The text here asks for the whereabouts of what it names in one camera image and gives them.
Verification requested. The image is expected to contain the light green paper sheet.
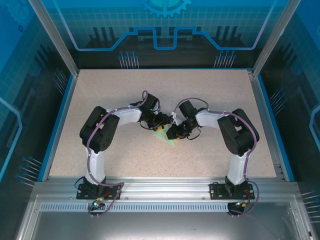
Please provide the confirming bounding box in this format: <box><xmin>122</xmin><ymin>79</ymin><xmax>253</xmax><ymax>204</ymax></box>
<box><xmin>152</xmin><ymin>123</ymin><xmax>176</xmax><ymax>148</ymax></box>

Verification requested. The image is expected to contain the blue table edge strip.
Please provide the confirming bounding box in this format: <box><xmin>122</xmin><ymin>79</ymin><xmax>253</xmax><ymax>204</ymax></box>
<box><xmin>37</xmin><ymin>73</ymin><xmax>78</xmax><ymax>183</ymax></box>
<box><xmin>256</xmin><ymin>73</ymin><xmax>296</xmax><ymax>183</ymax></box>

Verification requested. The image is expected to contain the thin black left gripper cable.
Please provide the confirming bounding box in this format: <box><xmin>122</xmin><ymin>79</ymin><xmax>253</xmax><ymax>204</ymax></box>
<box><xmin>138</xmin><ymin>120</ymin><xmax>154</xmax><ymax>131</ymax></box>

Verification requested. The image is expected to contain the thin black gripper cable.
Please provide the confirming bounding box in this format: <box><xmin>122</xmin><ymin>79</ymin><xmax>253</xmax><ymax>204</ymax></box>
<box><xmin>186</xmin><ymin>125</ymin><xmax>203</xmax><ymax>141</ymax></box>
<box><xmin>138</xmin><ymin>120</ymin><xmax>154</xmax><ymax>131</ymax></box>

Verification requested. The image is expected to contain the thin black right gripper cable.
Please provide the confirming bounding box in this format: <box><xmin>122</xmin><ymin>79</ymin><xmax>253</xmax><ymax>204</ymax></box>
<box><xmin>186</xmin><ymin>125</ymin><xmax>203</xmax><ymax>141</ymax></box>

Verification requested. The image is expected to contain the aluminium frame rail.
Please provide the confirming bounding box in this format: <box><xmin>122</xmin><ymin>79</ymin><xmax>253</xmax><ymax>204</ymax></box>
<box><xmin>33</xmin><ymin>175</ymin><xmax>300</xmax><ymax>200</ymax></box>

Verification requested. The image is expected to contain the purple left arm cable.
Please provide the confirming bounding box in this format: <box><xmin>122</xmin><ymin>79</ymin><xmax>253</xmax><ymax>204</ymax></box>
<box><xmin>86</xmin><ymin>89</ymin><xmax>150</xmax><ymax>219</ymax></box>

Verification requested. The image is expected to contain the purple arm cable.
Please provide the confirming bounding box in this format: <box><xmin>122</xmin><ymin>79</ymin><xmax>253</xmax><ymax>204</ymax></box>
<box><xmin>173</xmin><ymin>98</ymin><xmax>262</xmax><ymax>218</ymax></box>
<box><xmin>86</xmin><ymin>89</ymin><xmax>150</xmax><ymax>219</ymax></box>

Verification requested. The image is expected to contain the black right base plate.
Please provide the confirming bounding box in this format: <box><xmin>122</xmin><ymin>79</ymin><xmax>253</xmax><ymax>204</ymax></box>
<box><xmin>209</xmin><ymin>181</ymin><xmax>256</xmax><ymax>201</ymax></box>

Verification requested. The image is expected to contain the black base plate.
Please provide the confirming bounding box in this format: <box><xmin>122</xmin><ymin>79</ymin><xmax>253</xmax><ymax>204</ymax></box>
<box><xmin>209</xmin><ymin>181</ymin><xmax>256</xmax><ymax>201</ymax></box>
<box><xmin>76</xmin><ymin>183</ymin><xmax>124</xmax><ymax>201</ymax></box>

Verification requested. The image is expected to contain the slotted grey cable duct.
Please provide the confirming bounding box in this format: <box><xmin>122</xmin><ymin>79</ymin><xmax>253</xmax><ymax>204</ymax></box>
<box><xmin>39</xmin><ymin>202</ymin><xmax>233</xmax><ymax>213</ymax></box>

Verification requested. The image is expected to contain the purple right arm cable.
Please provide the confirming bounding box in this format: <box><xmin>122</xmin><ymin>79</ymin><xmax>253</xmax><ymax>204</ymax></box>
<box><xmin>173</xmin><ymin>98</ymin><xmax>262</xmax><ymax>218</ymax></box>

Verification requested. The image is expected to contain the aluminium side rail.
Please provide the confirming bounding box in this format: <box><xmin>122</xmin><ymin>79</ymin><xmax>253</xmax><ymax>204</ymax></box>
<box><xmin>246</xmin><ymin>69</ymin><xmax>286</xmax><ymax>181</ymax></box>

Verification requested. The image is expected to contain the cable connector with green light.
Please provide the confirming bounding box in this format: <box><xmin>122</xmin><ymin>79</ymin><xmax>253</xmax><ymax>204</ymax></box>
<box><xmin>91</xmin><ymin>196</ymin><xmax>106</xmax><ymax>210</ymax></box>
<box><xmin>232</xmin><ymin>199</ymin><xmax>251</xmax><ymax>209</ymax></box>

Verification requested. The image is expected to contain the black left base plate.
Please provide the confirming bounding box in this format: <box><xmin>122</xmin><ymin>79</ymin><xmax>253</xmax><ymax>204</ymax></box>
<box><xmin>76</xmin><ymin>183</ymin><xmax>124</xmax><ymax>201</ymax></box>

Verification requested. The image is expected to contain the aluminium frame post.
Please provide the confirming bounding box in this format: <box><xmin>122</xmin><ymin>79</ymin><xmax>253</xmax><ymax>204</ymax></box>
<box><xmin>26</xmin><ymin>0</ymin><xmax>81</xmax><ymax>77</ymax></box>
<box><xmin>250</xmin><ymin>0</ymin><xmax>301</xmax><ymax>77</ymax></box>

